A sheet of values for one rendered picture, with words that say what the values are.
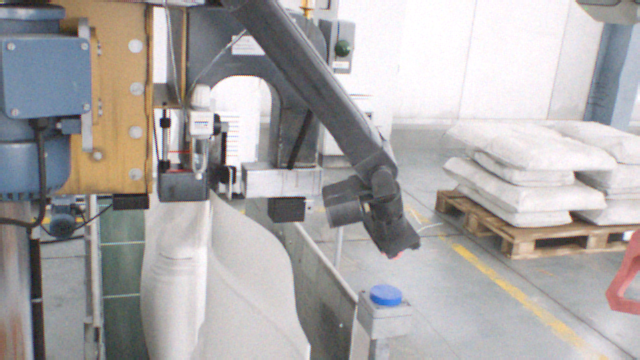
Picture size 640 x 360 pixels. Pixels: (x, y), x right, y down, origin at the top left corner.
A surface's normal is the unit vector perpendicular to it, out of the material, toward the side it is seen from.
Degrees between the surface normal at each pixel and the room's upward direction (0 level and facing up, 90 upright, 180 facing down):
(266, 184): 90
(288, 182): 90
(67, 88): 90
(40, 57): 90
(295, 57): 104
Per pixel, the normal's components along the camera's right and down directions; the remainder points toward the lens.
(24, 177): 0.59, 0.31
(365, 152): 0.13, 0.54
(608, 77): -0.94, 0.02
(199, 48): 0.33, 0.31
